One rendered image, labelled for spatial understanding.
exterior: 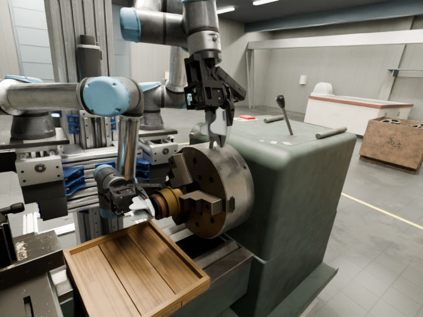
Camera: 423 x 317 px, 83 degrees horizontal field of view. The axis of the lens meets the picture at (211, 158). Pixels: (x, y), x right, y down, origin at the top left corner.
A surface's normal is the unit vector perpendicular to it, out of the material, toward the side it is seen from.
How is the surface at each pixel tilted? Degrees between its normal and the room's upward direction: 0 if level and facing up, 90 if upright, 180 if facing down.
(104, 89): 89
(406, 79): 90
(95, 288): 0
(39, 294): 0
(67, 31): 90
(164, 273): 0
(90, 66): 90
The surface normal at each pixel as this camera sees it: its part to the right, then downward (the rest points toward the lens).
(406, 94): -0.80, 0.14
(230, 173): 0.54, -0.40
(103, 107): 0.02, 0.33
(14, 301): 0.07, -0.94
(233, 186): 0.62, -0.18
